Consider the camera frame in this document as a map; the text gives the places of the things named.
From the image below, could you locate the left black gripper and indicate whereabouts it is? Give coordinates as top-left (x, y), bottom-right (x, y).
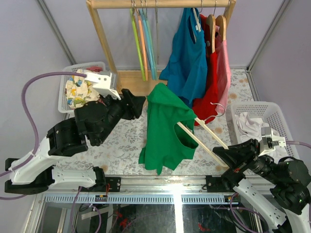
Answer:
top-left (96, 88), bottom-right (146, 144)

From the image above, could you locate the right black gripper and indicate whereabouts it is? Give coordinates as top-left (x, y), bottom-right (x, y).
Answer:
top-left (212, 136), bottom-right (282, 184)

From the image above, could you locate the cream white hanger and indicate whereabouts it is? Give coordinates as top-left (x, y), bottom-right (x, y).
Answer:
top-left (176, 102), bottom-right (230, 168)

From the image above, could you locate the green t shirt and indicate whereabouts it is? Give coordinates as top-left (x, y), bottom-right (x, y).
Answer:
top-left (138, 83), bottom-right (198, 175)

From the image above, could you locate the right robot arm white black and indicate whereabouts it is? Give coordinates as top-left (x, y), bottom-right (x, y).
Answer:
top-left (213, 139), bottom-right (311, 233)

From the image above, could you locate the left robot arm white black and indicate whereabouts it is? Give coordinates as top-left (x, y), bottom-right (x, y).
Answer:
top-left (4, 89), bottom-right (146, 196)

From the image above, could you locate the red t shirt hanging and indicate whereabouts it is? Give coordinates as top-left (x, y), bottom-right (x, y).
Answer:
top-left (191, 14), bottom-right (219, 124)

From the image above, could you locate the teal plastic hanger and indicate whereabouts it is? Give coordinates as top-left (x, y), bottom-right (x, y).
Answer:
top-left (144, 0), bottom-right (157, 81)

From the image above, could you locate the orange plastic hanger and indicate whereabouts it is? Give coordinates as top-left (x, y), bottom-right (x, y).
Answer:
top-left (135, 8), bottom-right (148, 81)

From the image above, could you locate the blue t shirt hanging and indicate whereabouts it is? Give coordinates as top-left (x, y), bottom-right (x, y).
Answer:
top-left (159, 8), bottom-right (207, 108)

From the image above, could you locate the blue plastic hanger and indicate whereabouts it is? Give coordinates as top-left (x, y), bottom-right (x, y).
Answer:
top-left (139, 3), bottom-right (154, 80)

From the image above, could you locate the green plastic hanger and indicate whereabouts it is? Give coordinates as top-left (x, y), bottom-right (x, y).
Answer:
top-left (130, 0), bottom-right (148, 81)

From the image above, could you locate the pink t shirt hanging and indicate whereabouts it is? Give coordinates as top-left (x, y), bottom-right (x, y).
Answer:
top-left (215, 26), bottom-right (231, 114)

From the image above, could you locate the white hanger with blue shirt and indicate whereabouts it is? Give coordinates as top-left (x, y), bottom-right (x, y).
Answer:
top-left (192, 8), bottom-right (201, 32)

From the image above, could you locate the wooden hanger with red shirt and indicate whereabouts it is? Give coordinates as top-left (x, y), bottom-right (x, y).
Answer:
top-left (200, 14), bottom-right (216, 55)

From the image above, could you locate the wooden hanger with pink shirt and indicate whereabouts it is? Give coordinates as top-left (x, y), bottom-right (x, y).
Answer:
top-left (210, 13), bottom-right (226, 42)

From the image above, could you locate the wooden clothes rack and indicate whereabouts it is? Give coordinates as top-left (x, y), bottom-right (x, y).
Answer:
top-left (86, 0), bottom-right (236, 96)

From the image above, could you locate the white cloth in basket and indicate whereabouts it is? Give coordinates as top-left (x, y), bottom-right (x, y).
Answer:
top-left (235, 112), bottom-right (288, 160)

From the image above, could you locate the dark red cloth in basket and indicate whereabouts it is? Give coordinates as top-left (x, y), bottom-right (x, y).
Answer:
top-left (86, 66), bottom-right (103, 73)

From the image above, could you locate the right white plastic basket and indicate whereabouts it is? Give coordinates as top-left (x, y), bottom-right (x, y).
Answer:
top-left (230, 101), bottom-right (293, 144)

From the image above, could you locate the white plastic basket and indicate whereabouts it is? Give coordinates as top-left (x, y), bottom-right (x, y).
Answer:
top-left (230, 101), bottom-right (293, 144)
top-left (58, 61), bottom-right (106, 114)

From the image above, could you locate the floral table cloth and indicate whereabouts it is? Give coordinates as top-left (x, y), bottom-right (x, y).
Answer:
top-left (56, 69), bottom-right (254, 175)

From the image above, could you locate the patterned cream cloth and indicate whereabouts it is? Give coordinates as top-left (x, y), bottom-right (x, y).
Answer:
top-left (65, 75), bottom-right (100, 109)

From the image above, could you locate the left white plastic basket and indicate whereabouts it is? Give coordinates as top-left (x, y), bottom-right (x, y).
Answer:
top-left (58, 61), bottom-right (106, 114)

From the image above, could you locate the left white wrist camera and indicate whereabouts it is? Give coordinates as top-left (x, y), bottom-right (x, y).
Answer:
top-left (85, 71), bottom-right (121, 100)

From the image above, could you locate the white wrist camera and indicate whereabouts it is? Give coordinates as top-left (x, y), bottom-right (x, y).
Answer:
top-left (259, 127), bottom-right (286, 156)
top-left (85, 71), bottom-right (121, 100)

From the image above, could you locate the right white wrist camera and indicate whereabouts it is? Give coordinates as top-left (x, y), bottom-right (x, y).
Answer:
top-left (259, 127), bottom-right (286, 156)

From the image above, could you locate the aluminium mounting rail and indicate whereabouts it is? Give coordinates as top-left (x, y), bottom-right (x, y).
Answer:
top-left (36, 175), bottom-right (232, 204)

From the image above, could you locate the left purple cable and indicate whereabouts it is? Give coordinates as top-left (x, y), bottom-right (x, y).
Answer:
top-left (0, 71), bottom-right (87, 201)

